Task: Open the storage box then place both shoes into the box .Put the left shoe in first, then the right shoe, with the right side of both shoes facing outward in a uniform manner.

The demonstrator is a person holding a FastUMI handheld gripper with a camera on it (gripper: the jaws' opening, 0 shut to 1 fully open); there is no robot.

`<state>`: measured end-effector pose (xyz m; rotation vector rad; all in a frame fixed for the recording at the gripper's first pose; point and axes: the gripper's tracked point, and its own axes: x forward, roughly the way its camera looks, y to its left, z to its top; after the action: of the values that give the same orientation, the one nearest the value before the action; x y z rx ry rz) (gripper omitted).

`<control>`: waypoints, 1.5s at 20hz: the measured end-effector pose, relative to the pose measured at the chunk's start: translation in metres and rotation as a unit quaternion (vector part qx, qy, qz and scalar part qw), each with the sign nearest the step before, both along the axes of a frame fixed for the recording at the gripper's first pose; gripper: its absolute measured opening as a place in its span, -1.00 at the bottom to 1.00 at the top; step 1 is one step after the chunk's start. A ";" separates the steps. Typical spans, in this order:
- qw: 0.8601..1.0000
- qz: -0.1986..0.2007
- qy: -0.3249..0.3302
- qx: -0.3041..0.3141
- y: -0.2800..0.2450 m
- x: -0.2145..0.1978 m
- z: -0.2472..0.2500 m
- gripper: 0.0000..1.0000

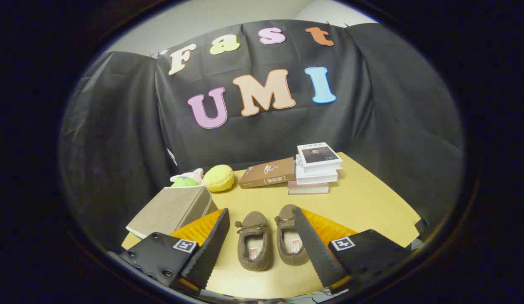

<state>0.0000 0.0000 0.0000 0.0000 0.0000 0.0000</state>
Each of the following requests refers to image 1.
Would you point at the black backdrop cloth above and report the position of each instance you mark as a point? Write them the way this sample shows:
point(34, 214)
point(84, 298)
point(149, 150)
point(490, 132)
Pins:
point(371, 126)

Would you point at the plain white book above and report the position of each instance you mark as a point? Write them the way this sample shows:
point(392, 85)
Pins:
point(316, 178)

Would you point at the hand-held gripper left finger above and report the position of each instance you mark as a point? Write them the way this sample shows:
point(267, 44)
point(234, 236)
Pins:
point(211, 253)

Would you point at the pinkish brown book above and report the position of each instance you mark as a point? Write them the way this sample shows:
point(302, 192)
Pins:
point(308, 188)

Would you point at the brown fuzzy shoe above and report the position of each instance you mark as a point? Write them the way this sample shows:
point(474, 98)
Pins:
point(286, 215)
point(252, 219)

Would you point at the beige fabric storage box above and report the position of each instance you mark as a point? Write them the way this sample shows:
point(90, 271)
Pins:
point(169, 211)

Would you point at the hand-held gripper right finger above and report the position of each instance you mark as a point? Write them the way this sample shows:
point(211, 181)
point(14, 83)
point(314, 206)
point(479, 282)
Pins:
point(316, 253)

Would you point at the pink and green plush toy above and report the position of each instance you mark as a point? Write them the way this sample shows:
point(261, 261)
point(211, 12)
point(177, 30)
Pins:
point(183, 181)

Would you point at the white book with portrait cover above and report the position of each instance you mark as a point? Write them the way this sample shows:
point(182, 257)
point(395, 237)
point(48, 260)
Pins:
point(319, 154)

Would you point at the yellow plush ball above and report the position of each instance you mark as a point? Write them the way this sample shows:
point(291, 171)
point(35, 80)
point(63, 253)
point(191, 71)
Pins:
point(218, 178)

